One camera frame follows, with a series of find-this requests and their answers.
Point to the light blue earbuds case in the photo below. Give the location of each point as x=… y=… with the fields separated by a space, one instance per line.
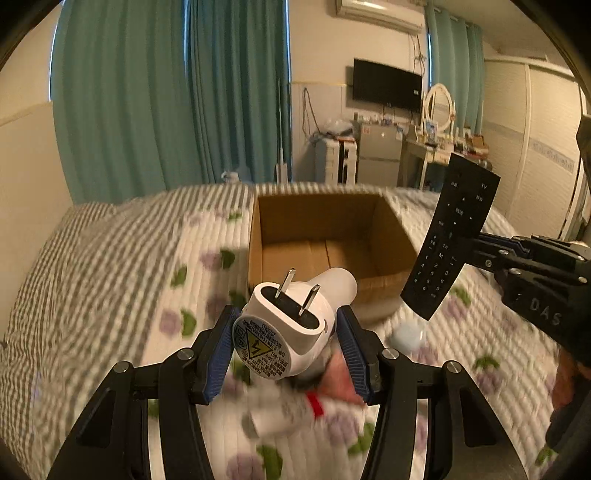
x=408 y=337

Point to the clear water jug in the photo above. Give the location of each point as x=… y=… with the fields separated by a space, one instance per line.
x=230 y=177

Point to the white dressing table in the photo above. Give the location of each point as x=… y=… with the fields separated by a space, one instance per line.
x=423 y=166

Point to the white bottle red cap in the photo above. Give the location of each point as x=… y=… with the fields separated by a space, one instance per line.
x=283 y=416

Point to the oval vanity mirror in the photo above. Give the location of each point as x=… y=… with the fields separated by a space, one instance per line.
x=439 y=109

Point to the black wall television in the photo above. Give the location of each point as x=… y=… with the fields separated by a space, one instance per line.
x=386 y=85

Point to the teal curtain panel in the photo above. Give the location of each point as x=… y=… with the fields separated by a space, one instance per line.
x=121 y=102
x=236 y=53

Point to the open cardboard box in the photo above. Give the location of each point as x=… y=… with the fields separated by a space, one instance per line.
x=313 y=232

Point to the black TV remote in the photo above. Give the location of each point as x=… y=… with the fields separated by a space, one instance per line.
x=464 y=203

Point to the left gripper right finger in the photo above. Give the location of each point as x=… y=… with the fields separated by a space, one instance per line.
x=465 y=438

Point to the white wall air conditioner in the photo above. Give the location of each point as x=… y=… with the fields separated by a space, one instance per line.
x=386 y=14

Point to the white suitcase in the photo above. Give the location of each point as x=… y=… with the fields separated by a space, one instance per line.
x=335 y=161

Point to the white mop pole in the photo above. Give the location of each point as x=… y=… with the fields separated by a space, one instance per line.
x=281 y=164

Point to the grey small refrigerator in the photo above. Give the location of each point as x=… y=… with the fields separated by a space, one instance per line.
x=379 y=155

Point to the white plug night light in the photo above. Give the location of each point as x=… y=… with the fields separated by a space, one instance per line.
x=285 y=326

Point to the teal curtain right window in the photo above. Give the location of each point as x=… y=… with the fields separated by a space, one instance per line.
x=456 y=60

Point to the person right hand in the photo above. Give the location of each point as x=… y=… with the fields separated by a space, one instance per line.
x=568 y=370

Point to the pink rose tin case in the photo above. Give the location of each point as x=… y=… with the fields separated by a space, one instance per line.
x=336 y=383

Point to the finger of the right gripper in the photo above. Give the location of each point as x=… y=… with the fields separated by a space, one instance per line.
x=566 y=269
x=536 y=247

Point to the floral quilted white mat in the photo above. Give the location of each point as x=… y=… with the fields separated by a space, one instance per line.
x=323 y=368

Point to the teal curtain middle panel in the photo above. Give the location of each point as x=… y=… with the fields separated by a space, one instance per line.
x=236 y=53

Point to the teal curtain left panel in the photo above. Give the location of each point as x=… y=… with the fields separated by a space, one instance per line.
x=121 y=102

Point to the grey checked bed cover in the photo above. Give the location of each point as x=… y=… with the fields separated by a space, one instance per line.
x=136 y=282

